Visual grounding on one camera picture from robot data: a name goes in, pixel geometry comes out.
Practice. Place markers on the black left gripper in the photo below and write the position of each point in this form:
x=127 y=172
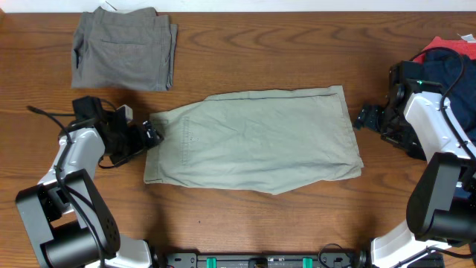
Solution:
x=138 y=142

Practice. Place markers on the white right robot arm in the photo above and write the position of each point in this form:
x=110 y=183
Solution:
x=440 y=213

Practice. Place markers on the khaki beige shorts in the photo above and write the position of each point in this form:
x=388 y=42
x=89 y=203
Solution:
x=270 y=141

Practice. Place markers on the red garment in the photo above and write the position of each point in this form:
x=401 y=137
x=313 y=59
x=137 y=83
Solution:
x=462 y=47

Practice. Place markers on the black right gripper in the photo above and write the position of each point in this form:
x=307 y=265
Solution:
x=367 y=116

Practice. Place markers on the white garment label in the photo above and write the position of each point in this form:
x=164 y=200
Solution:
x=469 y=38

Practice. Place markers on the navy blue garment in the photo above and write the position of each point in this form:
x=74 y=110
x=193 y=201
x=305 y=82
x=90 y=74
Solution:
x=462 y=95

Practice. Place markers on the folded grey trousers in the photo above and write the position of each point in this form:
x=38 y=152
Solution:
x=132 y=50

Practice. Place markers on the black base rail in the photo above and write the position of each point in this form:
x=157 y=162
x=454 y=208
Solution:
x=327 y=259

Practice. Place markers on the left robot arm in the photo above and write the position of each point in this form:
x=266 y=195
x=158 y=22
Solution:
x=67 y=221

